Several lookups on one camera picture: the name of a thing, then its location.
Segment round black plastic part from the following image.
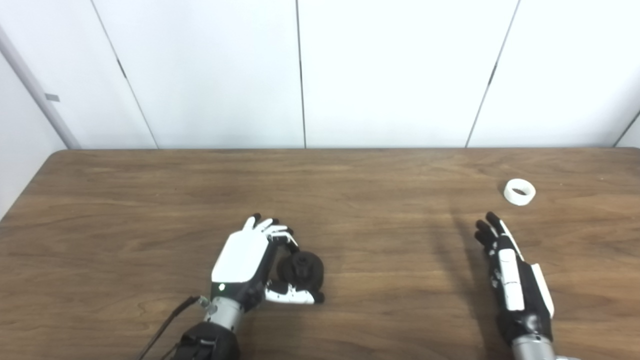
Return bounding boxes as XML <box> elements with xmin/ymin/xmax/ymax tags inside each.
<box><xmin>277</xmin><ymin>251</ymin><xmax>325</xmax><ymax>297</ymax></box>

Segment grey wall corner post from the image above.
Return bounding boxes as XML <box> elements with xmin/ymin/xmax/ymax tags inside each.
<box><xmin>0</xmin><ymin>24</ymin><xmax>82</xmax><ymax>150</ymax></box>

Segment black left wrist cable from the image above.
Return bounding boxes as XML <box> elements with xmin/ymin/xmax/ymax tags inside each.
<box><xmin>135</xmin><ymin>294</ymin><xmax>211</xmax><ymax>360</ymax></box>

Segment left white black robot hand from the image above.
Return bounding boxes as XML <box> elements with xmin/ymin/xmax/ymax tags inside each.
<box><xmin>210</xmin><ymin>213</ymin><xmax>326</xmax><ymax>307</ymax></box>

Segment white plastic ring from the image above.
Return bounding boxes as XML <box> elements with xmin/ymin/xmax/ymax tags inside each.
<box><xmin>503</xmin><ymin>178</ymin><xmax>537</xmax><ymax>206</ymax></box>

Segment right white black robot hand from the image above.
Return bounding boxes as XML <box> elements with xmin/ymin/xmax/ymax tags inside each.
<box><xmin>473</xmin><ymin>211</ymin><xmax>555</xmax><ymax>347</ymax></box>

